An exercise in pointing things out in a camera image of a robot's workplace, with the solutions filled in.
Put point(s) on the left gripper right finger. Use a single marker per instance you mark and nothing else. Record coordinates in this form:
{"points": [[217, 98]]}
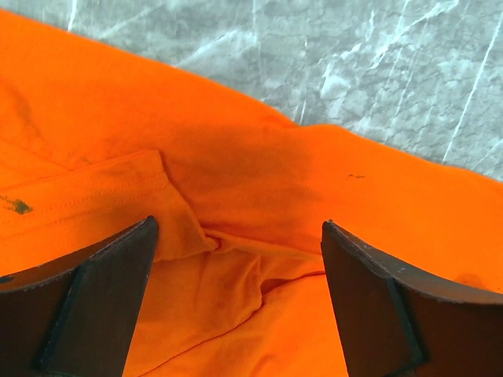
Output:
{"points": [[395, 319]]}

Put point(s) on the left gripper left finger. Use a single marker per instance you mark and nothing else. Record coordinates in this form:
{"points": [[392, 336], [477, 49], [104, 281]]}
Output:
{"points": [[76, 315]]}

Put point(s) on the orange t shirt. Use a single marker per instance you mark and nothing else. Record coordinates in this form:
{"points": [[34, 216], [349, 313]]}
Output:
{"points": [[94, 139]]}

